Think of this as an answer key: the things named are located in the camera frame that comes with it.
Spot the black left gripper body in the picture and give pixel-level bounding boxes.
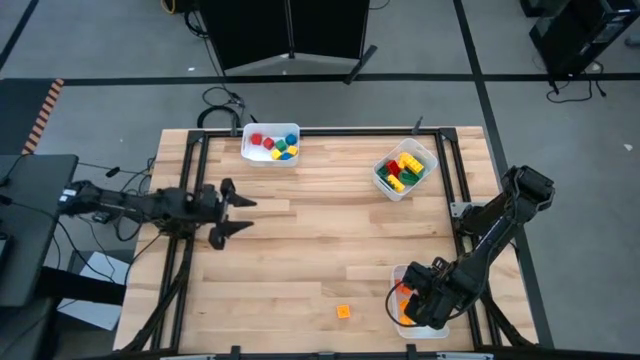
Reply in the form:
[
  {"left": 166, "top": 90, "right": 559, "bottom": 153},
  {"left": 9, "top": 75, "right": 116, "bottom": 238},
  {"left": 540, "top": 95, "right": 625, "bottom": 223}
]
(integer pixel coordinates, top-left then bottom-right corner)
[{"left": 197, "top": 177, "right": 237, "bottom": 251}]

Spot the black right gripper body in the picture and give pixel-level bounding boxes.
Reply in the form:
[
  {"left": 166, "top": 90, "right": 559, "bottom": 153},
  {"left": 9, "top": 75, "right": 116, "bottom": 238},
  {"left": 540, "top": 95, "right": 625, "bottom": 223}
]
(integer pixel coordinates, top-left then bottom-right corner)
[{"left": 402, "top": 257, "right": 471, "bottom": 330}]

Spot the white plastic bin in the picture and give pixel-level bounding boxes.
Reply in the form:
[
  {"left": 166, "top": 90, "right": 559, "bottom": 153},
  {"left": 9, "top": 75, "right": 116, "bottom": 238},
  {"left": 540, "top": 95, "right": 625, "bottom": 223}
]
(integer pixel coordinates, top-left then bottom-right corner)
[{"left": 389, "top": 263, "right": 450, "bottom": 341}]

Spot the white bin with paper label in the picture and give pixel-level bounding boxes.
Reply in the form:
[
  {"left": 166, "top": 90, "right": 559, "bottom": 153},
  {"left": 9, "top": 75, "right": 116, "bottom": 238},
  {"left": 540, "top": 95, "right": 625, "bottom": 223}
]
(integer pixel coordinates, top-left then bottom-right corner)
[{"left": 240, "top": 122, "right": 302, "bottom": 168}]

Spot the grey partition base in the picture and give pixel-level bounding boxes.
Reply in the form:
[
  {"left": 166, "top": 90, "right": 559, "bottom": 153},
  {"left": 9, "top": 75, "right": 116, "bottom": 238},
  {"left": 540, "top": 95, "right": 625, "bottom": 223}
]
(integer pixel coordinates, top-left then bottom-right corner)
[{"left": 225, "top": 51, "right": 359, "bottom": 77}]

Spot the black partition panel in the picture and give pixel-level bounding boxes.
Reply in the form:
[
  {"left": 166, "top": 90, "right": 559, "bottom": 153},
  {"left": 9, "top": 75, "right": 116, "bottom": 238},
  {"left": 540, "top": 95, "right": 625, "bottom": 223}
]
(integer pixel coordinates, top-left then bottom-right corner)
[
  {"left": 290, "top": 0, "right": 372, "bottom": 61},
  {"left": 198, "top": 0, "right": 291, "bottom": 72}
]

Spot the black side desk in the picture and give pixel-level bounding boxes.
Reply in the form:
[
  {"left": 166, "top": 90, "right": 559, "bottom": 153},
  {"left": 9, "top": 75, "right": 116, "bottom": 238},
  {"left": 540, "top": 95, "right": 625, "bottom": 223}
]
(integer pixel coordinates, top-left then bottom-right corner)
[{"left": 0, "top": 153, "right": 80, "bottom": 307}]

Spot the black partition foot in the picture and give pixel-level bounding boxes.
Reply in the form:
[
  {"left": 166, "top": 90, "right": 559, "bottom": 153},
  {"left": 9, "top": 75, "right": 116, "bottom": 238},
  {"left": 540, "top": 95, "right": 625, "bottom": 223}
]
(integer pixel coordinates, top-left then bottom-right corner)
[{"left": 343, "top": 44, "right": 379, "bottom": 86}]

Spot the black ramp with hazard stripe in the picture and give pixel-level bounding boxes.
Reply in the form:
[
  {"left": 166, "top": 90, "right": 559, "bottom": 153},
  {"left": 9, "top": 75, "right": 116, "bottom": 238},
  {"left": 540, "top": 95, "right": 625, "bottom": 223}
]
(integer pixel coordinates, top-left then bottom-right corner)
[{"left": 0, "top": 77, "right": 66, "bottom": 156}]

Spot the black equipment rack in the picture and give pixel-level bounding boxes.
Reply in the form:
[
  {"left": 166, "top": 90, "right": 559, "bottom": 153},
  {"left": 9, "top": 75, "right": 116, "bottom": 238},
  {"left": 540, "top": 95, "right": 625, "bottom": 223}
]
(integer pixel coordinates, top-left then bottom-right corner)
[{"left": 519, "top": 0, "right": 640, "bottom": 79}]

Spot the black right arm cable loop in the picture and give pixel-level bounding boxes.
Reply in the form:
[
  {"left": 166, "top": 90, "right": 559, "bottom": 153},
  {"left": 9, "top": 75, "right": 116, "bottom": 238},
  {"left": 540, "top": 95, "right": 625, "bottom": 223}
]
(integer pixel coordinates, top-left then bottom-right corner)
[{"left": 384, "top": 282, "right": 419, "bottom": 329}]

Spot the coiled black cable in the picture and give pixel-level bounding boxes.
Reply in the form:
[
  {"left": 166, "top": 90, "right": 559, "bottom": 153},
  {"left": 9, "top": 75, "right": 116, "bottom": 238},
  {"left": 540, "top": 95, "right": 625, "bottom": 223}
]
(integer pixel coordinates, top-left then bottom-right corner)
[{"left": 196, "top": 86, "right": 247, "bottom": 130}]

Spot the white bin with handle cutout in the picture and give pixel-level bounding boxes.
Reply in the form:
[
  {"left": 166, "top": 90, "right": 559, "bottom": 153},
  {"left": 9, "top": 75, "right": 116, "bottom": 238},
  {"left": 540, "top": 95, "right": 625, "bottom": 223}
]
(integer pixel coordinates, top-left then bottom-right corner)
[{"left": 372, "top": 137, "right": 440, "bottom": 202}]

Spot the black floor cable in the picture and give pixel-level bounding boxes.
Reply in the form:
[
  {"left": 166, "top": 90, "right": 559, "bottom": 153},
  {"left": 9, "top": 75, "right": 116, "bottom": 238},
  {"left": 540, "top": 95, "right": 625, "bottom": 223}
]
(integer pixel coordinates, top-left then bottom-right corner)
[{"left": 544, "top": 59, "right": 609, "bottom": 105}]

